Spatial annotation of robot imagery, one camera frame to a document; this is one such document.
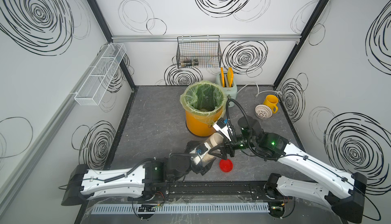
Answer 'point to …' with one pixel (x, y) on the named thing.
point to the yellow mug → (271, 101)
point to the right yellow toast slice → (230, 76)
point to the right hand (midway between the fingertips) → (212, 147)
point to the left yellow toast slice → (222, 77)
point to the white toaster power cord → (275, 91)
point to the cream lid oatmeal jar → (208, 157)
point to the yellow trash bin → (202, 125)
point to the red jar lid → (226, 166)
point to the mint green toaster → (230, 92)
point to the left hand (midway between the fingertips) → (208, 150)
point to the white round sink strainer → (263, 111)
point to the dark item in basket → (190, 62)
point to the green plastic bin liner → (204, 101)
